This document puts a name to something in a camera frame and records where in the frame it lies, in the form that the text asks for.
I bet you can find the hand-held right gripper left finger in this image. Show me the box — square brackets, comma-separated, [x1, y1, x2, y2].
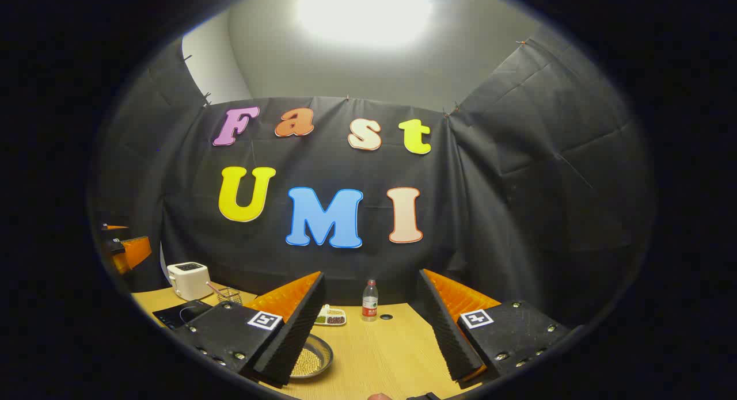
[173, 272, 326, 387]

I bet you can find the clear water bottle red label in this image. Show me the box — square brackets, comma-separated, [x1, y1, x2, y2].
[362, 279, 379, 322]

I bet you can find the pile of soybeans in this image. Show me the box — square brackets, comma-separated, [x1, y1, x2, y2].
[292, 348, 322, 376]

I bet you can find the ceiling light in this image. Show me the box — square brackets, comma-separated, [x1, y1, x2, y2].
[295, 0, 434, 48]

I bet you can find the white toaster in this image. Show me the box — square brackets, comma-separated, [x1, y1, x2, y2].
[167, 262, 212, 301]

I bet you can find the stainless steel pot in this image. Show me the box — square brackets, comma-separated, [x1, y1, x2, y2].
[290, 333, 334, 379]

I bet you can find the white divided bean dish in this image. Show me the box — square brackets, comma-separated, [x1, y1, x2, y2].
[314, 305, 347, 326]

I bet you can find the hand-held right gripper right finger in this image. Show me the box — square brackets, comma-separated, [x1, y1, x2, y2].
[416, 269, 571, 389]

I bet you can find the black induction cooktop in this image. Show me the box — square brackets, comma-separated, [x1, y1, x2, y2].
[153, 300, 214, 331]

